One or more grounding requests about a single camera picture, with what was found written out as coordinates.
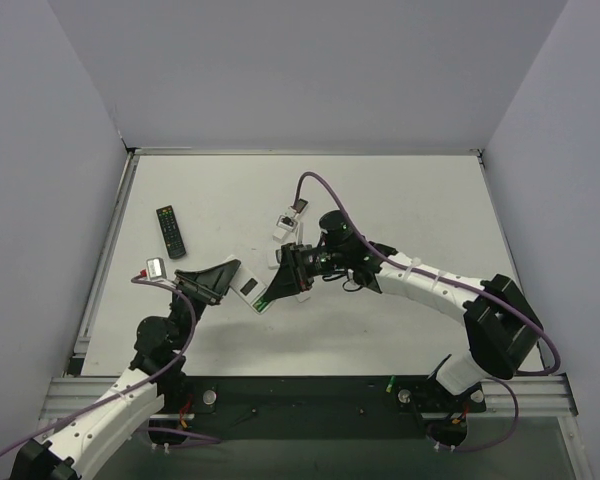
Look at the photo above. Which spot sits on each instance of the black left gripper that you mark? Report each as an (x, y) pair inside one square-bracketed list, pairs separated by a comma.
[(196, 290)]

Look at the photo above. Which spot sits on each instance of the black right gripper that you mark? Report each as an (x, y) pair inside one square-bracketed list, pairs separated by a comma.
[(302, 267)]

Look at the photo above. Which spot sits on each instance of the green AA battery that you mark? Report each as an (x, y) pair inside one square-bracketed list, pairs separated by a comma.
[(260, 304)]

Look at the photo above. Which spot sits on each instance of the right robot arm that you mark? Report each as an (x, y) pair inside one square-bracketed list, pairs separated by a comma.
[(501, 328)]

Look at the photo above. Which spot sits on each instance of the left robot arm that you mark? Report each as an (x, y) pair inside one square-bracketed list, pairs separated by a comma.
[(83, 441)]

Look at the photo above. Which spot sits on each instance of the white grey AC remote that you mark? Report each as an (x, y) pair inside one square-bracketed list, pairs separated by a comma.
[(273, 259)]

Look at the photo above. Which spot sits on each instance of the slim white remote control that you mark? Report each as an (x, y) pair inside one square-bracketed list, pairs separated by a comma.
[(298, 209)]

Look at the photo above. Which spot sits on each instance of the black TV remote control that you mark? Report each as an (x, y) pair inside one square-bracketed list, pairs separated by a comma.
[(171, 232)]

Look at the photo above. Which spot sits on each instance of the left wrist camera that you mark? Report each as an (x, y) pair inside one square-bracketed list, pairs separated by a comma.
[(155, 267)]

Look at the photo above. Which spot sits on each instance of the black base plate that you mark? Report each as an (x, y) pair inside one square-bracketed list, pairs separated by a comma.
[(231, 408)]

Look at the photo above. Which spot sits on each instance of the aluminium frame rail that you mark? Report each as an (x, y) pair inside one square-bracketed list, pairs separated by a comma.
[(547, 396)]

